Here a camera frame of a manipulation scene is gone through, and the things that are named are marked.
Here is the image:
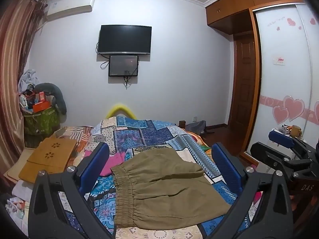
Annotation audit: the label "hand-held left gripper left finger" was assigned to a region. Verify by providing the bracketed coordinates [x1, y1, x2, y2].
[28, 142, 117, 239]

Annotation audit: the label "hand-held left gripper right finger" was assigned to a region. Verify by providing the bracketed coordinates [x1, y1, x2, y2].
[212, 142, 294, 239]

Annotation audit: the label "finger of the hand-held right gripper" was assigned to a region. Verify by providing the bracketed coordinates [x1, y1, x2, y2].
[250, 142, 312, 178]
[268, 130, 315, 155]

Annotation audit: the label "olive green pants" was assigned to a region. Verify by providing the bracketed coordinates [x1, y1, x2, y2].
[110, 147, 231, 229]

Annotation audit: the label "pink cloth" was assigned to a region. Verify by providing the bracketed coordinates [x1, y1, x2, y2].
[83, 149, 125, 177]

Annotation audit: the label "yellow mug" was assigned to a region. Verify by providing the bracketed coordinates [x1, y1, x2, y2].
[289, 125, 302, 138]

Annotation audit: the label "wooden lap desk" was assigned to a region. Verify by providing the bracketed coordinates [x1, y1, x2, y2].
[19, 137, 78, 183]

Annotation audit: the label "dark bag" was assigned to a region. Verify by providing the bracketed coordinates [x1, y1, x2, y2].
[186, 120, 207, 135]

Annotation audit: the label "wooden wardrobe with heart decals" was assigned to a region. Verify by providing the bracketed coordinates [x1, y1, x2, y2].
[206, 0, 319, 160]

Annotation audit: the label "yellow foam pillow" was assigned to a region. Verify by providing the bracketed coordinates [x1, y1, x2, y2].
[106, 103, 136, 119]

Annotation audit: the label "blue patchwork blanket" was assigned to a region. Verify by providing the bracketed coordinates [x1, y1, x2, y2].
[58, 116, 252, 239]

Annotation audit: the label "brown wooden door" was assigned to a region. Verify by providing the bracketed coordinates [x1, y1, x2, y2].
[228, 33, 257, 130]

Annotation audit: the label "green fabric storage bag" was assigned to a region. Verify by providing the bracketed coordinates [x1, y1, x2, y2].
[23, 105, 61, 141]

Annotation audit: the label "grey neck pillow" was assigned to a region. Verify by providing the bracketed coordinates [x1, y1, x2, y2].
[33, 82, 68, 116]

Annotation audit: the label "orange box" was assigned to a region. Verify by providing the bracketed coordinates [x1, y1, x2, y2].
[32, 101, 52, 113]

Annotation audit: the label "pile of papers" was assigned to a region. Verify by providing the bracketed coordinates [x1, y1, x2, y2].
[5, 180, 34, 232]

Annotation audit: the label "light grey cloth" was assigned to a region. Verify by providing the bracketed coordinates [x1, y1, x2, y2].
[19, 69, 38, 92]

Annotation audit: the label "striped brown curtain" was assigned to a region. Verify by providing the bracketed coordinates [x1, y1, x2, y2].
[0, 0, 48, 177]

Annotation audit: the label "white air conditioner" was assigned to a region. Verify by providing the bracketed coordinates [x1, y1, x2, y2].
[45, 0, 96, 22]

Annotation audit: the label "small black wall monitor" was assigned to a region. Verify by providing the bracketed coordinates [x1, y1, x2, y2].
[109, 55, 139, 77]

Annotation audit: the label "black wall television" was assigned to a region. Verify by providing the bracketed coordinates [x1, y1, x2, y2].
[98, 25, 152, 55]

